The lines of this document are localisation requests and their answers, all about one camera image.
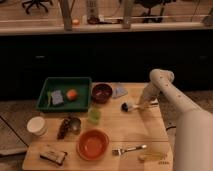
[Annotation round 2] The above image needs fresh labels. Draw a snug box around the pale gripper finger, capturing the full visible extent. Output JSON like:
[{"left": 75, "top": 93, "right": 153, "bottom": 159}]
[{"left": 138, "top": 101, "right": 150, "bottom": 110}]

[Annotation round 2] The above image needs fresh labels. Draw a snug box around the white handled dish brush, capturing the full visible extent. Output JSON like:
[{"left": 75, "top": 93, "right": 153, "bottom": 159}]
[{"left": 121, "top": 102, "right": 138, "bottom": 112}]

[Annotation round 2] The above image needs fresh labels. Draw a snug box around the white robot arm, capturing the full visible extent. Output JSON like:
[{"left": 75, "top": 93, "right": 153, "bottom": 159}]
[{"left": 139, "top": 69, "right": 213, "bottom": 171}]

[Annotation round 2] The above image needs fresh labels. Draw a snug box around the grey blue cloth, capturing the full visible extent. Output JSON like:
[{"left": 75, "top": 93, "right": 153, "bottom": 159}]
[{"left": 112, "top": 86, "right": 128, "bottom": 99}]

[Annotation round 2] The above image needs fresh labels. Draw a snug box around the dark red bowl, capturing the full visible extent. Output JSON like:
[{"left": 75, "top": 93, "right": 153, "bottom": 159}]
[{"left": 92, "top": 83, "right": 112, "bottom": 104}]

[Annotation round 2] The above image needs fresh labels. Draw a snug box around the green plastic cup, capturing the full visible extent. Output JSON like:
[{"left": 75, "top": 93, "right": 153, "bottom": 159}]
[{"left": 88, "top": 108, "right": 101, "bottom": 124}]

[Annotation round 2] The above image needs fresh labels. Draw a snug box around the silver fork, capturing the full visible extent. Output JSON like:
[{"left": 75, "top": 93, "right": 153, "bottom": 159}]
[{"left": 112, "top": 145, "right": 147, "bottom": 156}]

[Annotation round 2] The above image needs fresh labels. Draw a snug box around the orange bowl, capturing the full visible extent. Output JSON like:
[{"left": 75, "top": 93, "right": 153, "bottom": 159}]
[{"left": 76, "top": 129, "right": 109, "bottom": 161}]

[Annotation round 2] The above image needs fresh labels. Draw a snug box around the small metal cup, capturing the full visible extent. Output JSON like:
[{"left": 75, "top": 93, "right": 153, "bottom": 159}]
[{"left": 70, "top": 118, "right": 81, "bottom": 134}]

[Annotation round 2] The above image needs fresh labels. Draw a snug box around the orange ball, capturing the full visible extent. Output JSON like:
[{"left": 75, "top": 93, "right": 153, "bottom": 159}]
[{"left": 66, "top": 89, "right": 78, "bottom": 101}]

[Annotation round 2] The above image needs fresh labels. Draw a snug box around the dark brown pinecone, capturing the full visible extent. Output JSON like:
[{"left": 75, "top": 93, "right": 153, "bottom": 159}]
[{"left": 57, "top": 118, "right": 70, "bottom": 139}]

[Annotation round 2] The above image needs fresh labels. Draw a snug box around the green plastic tray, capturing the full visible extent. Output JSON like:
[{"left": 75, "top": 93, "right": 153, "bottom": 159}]
[{"left": 37, "top": 77, "right": 92, "bottom": 112}]

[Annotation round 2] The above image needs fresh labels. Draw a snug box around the blue sponge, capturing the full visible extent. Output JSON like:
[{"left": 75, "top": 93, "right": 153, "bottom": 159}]
[{"left": 51, "top": 90, "right": 64, "bottom": 105}]

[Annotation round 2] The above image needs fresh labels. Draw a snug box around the green yellow strip in tray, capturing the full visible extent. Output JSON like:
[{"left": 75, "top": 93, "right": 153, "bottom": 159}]
[{"left": 47, "top": 91, "right": 51, "bottom": 107}]

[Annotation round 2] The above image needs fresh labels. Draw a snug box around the brown chocolate bar block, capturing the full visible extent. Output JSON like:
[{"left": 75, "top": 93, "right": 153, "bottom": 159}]
[{"left": 40, "top": 149, "right": 67, "bottom": 166}]

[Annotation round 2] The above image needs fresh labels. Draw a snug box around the white cup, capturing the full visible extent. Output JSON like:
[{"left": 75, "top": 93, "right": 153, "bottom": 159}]
[{"left": 27, "top": 116, "right": 47, "bottom": 136}]

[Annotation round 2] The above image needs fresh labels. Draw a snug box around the black office chair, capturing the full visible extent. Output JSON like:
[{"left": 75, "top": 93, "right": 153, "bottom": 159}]
[{"left": 22, "top": 0, "right": 53, "bottom": 14}]

